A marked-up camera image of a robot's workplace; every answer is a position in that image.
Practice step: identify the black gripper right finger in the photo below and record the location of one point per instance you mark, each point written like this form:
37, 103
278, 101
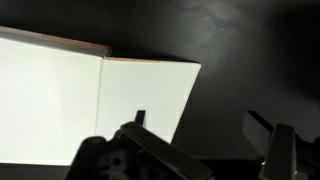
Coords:
280, 153

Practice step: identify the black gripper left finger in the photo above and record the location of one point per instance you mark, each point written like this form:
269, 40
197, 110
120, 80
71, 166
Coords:
156, 150

